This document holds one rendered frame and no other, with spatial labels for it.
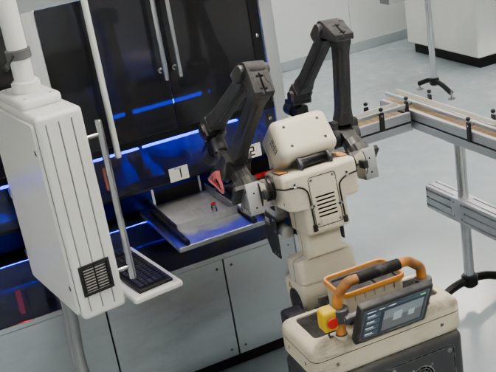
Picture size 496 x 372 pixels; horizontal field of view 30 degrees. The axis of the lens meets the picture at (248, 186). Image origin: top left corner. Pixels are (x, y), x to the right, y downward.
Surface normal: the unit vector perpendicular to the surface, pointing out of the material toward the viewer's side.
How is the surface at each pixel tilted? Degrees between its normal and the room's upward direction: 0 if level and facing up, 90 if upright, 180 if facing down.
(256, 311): 90
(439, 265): 0
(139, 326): 90
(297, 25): 90
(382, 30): 90
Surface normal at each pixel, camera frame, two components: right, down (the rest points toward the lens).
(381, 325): 0.42, 0.64
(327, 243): 0.36, 0.15
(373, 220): -0.15, -0.92
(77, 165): 0.53, 0.23
